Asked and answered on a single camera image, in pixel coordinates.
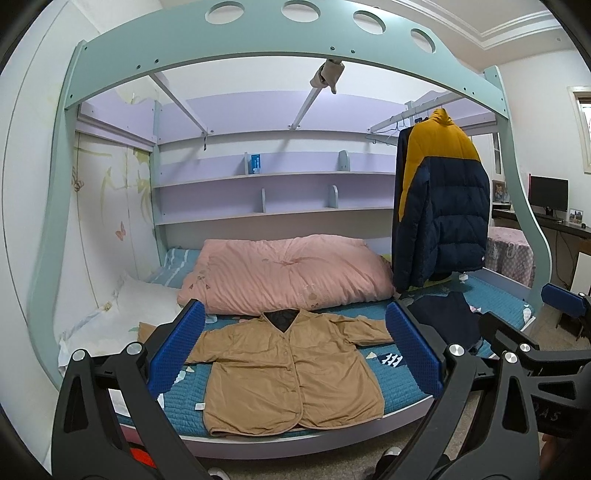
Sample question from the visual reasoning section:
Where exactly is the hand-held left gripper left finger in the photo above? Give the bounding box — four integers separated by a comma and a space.
51, 299, 206, 480

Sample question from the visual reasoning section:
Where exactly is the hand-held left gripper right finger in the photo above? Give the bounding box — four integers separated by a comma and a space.
385, 301, 540, 480

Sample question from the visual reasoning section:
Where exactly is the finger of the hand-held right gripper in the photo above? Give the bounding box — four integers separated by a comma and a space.
478, 313, 591, 370
541, 282, 591, 320

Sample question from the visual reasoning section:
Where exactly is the dark blue denim shirt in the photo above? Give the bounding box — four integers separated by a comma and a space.
409, 291, 483, 352

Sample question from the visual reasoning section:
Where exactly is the tan button jacket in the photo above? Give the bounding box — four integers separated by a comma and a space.
139, 308, 394, 437

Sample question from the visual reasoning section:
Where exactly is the person's right forearm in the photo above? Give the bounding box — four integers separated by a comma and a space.
540, 434, 591, 480

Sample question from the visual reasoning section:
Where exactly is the white flat panel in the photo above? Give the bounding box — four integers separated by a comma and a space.
573, 251, 591, 296

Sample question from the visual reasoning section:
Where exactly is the teal quilted bed mat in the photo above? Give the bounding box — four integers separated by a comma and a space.
111, 272, 536, 437

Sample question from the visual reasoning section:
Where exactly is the white pillow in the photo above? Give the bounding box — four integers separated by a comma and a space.
58, 272, 185, 370

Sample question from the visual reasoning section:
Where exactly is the dark wooden desk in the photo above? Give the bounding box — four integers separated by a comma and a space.
492, 203, 591, 261

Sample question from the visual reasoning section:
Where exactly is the table with pink patterned cloth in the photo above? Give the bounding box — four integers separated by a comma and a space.
485, 226, 536, 289

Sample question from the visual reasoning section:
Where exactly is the light blue striped pillow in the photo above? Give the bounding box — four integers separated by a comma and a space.
148, 248, 204, 289

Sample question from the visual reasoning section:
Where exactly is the black computer monitor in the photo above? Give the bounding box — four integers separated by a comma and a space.
527, 174, 570, 219

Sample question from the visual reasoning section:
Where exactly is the red plastic object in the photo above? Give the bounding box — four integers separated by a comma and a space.
124, 443, 154, 472

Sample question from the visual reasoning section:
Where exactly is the navy and yellow puffer jacket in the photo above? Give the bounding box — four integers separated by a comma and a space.
392, 108, 491, 292

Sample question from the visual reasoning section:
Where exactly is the pink quilt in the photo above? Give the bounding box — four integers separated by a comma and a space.
177, 234, 397, 315

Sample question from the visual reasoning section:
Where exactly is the window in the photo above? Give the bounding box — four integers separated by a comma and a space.
568, 85, 591, 174

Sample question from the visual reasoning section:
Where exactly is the beige glove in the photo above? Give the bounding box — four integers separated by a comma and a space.
309, 58, 346, 94

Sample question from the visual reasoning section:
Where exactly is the lilac wall shelf unit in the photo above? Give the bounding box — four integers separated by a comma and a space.
152, 150, 400, 227

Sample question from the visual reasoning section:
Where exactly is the metal clothes rail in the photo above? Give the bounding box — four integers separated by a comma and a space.
367, 104, 499, 144

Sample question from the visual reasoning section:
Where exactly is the mint green bunk bed frame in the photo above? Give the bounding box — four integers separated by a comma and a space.
28, 0, 555, 462

